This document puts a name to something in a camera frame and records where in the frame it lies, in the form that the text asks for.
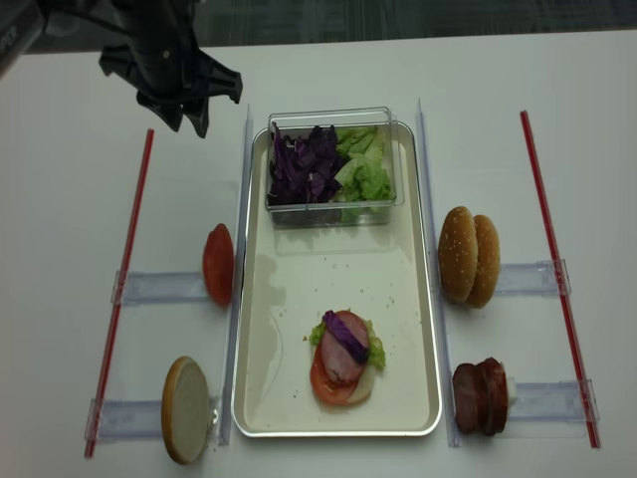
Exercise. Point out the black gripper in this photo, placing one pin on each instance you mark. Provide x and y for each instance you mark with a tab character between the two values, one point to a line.
161	59

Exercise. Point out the purple cabbage strip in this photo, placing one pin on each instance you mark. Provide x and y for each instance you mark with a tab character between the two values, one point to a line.
345	337

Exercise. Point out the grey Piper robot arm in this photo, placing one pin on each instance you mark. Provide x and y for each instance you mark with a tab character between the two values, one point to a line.
24	22

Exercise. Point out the upright tomato slice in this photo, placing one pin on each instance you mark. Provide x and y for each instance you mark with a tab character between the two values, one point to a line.
218	265

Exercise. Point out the green lettuce pile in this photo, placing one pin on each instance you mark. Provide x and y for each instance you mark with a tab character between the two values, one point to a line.
363	176

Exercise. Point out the tomato slice on stack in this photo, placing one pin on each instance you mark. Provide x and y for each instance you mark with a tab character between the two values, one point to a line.
337	395

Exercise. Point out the lettuce leaf on stack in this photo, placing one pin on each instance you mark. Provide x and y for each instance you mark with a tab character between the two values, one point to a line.
376	351

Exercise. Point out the dark meat slice front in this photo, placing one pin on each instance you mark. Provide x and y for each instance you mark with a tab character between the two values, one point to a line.
470	398

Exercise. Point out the dark meat slice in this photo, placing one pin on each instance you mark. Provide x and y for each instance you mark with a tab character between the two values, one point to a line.
470	398
495	378

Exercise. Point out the dark meat slice rear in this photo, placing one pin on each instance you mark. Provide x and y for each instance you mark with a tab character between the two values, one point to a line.
495	378

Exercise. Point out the white cheese piece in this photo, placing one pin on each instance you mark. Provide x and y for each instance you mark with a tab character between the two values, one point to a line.
512	393

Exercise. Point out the shredded purple cabbage pile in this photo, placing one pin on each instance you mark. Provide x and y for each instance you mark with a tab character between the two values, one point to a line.
303	169

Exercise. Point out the clear plastic salad container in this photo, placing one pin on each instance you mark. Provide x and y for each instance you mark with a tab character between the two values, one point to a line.
335	213

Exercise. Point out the clear holder upper left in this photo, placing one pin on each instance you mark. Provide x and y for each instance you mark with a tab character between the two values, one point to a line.
134	288

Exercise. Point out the clear holder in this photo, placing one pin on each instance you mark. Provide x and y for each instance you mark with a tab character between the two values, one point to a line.
134	288
567	401
542	278
113	420

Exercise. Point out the white rectangular serving tray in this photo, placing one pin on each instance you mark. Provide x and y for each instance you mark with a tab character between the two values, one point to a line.
292	276

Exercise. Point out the pink ham slice on stack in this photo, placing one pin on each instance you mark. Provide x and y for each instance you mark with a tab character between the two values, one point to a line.
344	361

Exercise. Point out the sesame bun front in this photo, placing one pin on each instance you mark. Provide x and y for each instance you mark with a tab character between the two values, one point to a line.
458	254

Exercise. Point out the sesame bun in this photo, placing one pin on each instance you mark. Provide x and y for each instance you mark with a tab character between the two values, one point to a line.
488	263
458	254

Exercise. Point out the upright bun half white face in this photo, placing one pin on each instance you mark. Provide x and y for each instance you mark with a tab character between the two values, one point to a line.
185	411

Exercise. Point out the clear holder lower left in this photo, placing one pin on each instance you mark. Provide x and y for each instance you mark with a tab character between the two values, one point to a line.
113	420

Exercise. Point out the sesame bun rear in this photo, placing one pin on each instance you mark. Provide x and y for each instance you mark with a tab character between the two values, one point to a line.
488	263

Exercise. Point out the bottom bun on tray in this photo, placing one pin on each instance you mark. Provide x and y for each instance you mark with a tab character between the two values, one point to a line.
336	377

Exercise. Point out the clear holder upper right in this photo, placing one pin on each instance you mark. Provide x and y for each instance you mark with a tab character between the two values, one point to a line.
542	278

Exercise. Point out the clear holder lower right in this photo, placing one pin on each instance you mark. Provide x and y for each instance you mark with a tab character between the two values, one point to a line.
567	401

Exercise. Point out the left red rail strip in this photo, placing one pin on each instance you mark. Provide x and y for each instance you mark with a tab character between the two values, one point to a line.
124	265

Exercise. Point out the red rail strip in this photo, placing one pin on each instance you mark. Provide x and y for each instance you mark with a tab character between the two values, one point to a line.
124	265
567	312

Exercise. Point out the right red rail strip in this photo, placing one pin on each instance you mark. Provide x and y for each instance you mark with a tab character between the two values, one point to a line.
567	312

